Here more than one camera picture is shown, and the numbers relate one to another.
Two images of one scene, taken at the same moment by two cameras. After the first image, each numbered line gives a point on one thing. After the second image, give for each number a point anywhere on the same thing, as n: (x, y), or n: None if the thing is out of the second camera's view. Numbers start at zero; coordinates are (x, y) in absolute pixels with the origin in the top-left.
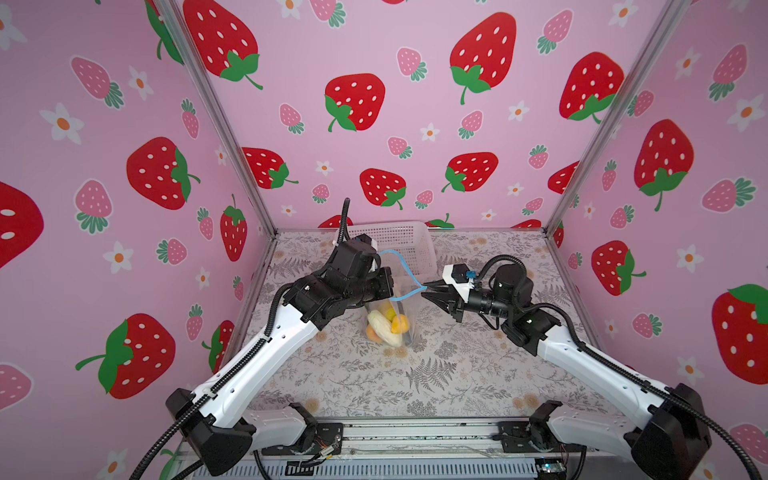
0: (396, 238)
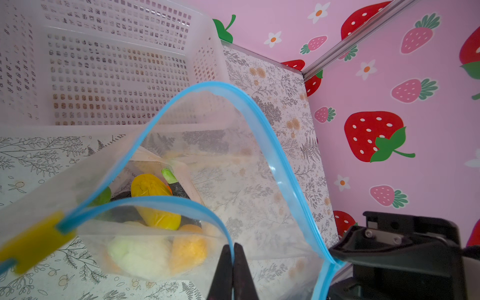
0: (84, 65)
